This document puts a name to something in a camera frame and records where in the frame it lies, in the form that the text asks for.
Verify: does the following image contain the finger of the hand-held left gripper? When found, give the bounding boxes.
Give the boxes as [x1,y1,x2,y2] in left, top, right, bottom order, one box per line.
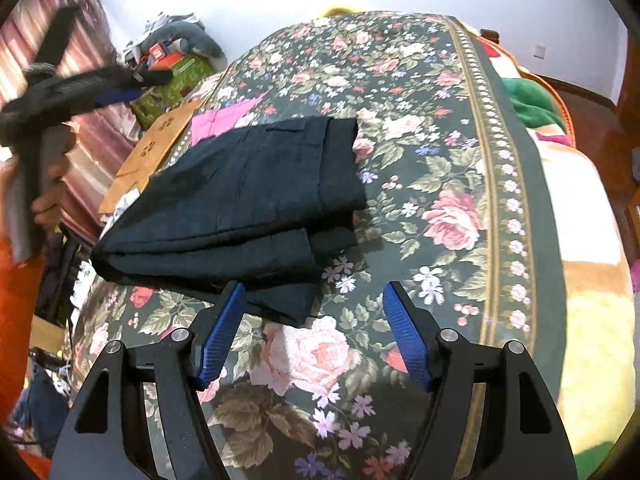
[94,66,174,107]

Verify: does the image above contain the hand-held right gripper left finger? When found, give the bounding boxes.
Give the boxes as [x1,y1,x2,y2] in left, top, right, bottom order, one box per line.
[50,280,249,480]

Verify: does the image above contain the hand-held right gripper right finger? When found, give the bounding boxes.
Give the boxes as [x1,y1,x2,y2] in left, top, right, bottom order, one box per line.
[382,280,582,480]

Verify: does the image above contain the black pants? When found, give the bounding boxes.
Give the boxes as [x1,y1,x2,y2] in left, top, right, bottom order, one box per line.
[91,116,369,329]

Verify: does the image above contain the person's left forearm orange sleeve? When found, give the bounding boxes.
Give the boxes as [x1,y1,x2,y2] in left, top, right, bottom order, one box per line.
[0,232,53,480]

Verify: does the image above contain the person's left hand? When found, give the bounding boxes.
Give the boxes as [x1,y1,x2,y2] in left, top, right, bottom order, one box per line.
[29,127,79,235]

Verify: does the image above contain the green patterned storage box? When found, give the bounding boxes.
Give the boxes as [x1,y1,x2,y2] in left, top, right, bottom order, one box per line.
[131,54,217,130]

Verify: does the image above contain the orange box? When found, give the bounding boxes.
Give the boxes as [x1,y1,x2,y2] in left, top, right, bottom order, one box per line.
[148,45,181,69]

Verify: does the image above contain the pile of grey clothes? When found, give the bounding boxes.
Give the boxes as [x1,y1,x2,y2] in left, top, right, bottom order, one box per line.
[122,12,206,62]

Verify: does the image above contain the bamboo lap desk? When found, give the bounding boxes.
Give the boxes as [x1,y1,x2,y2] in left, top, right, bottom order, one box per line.
[98,96,209,214]

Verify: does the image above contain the pink striped curtain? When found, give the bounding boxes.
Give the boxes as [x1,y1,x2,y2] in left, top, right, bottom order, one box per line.
[0,0,147,247]

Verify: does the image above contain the pink cloth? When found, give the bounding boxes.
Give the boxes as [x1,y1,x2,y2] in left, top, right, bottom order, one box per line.
[191,94,269,140]

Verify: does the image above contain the heap of white clutter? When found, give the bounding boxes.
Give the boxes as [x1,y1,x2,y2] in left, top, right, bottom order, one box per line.
[69,259,97,312]

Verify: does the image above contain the floral dark green blanket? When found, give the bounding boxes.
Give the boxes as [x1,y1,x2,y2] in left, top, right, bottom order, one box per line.
[70,10,570,480]

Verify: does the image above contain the colourful plush blanket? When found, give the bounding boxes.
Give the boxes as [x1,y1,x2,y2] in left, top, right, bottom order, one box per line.
[479,35,637,467]

